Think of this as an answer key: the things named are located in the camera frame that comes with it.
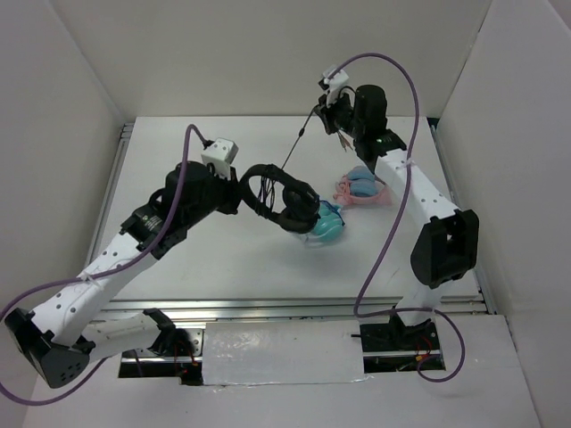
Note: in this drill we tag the black headset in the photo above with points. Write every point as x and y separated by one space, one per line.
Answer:
280 198

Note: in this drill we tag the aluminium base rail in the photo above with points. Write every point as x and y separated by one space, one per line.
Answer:
189 311

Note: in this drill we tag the pink cat-ear headphones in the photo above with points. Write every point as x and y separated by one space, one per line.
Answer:
361 187

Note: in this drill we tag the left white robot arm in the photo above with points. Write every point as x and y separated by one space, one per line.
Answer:
60 337

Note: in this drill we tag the teal cat-ear headphones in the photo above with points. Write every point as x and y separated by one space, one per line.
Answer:
329 227

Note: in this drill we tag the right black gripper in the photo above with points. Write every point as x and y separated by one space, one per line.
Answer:
326 112

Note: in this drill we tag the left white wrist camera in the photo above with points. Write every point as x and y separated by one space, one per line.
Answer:
218 157

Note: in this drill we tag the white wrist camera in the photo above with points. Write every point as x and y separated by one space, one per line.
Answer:
333 81
218 157

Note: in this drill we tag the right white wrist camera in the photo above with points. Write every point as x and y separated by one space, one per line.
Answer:
333 81

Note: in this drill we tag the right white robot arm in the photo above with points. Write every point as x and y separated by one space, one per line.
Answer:
446 247

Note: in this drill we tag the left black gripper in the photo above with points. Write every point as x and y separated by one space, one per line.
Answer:
231 188

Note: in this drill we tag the white taped cover plate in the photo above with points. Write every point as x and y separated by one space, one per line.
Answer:
290 352

